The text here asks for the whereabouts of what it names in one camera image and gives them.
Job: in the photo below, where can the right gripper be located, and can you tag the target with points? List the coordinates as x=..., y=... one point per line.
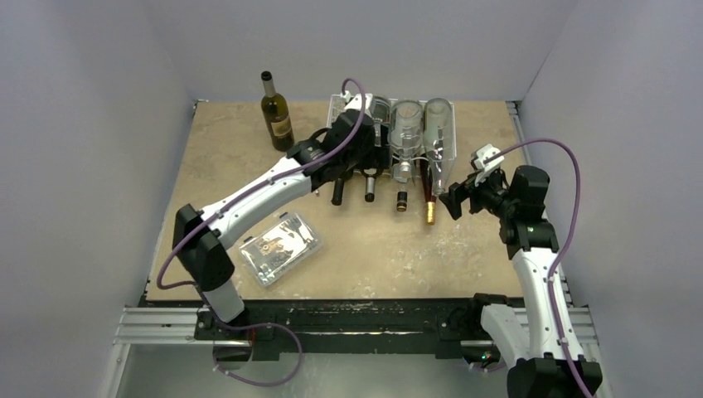
x=468, y=191

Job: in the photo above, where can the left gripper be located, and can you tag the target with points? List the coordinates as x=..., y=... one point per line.
x=378, y=157

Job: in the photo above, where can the clear bottle silver cap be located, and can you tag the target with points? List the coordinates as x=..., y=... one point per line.
x=379, y=110

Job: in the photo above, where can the dark labelled wine bottle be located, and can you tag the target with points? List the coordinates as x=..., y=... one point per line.
x=276, y=115

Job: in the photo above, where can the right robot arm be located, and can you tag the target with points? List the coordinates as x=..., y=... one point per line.
x=544, y=358

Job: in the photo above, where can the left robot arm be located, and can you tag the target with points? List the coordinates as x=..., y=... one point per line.
x=202, y=237

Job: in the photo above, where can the dark bottle silver collar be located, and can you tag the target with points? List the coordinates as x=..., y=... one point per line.
x=370, y=178

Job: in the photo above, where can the red bottle gold foil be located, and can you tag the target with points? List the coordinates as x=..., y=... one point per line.
x=427, y=184

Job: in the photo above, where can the small dark bottle gold cap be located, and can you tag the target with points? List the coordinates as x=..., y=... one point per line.
x=402, y=199

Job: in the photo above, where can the dark green lower bottle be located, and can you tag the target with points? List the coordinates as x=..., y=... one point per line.
x=337, y=192

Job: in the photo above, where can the tall clear bottle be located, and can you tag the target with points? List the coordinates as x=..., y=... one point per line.
x=438, y=141

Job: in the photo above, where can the clear plastic parts box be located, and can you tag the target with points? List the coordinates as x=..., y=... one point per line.
x=273, y=253

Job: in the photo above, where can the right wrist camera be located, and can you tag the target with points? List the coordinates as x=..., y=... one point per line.
x=486, y=160

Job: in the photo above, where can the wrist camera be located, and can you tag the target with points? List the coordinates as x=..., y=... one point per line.
x=486, y=160
x=362, y=103

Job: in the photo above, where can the white wire wine rack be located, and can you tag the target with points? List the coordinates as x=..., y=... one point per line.
x=421, y=153

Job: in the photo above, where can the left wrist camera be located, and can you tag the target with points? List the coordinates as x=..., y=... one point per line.
x=362, y=103

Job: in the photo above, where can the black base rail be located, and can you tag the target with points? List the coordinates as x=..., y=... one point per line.
x=442, y=327

